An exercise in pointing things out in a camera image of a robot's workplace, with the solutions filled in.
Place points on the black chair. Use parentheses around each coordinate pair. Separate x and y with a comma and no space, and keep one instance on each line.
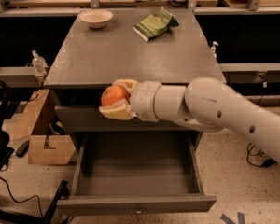
(5,154)

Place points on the orange fruit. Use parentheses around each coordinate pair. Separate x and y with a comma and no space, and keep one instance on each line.
(113,94)

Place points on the grey open bottom drawer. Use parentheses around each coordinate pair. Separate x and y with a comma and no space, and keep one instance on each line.
(144,172)

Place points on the clear sanitizer bottle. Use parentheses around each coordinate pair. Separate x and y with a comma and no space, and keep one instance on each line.
(39,63)

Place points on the grey drawer cabinet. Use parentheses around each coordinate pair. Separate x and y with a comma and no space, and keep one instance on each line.
(91,59)

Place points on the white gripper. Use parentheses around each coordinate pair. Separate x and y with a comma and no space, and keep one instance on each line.
(142,101)

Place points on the grey middle drawer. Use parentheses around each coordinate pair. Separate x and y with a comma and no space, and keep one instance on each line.
(87,118)

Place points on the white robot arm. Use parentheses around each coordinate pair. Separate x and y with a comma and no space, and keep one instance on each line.
(205,104)

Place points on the black power brick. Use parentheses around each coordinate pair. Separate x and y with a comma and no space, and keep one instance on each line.
(22,149)

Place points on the white pump bottle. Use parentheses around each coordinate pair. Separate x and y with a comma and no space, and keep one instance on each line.
(213,48)

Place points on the green snack bag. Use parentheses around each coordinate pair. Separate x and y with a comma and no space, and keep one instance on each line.
(156,24)

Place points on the cardboard box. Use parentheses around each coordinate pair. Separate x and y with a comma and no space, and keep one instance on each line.
(45,147)

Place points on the white ceramic bowl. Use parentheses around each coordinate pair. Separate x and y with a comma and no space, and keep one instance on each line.
(96,18)

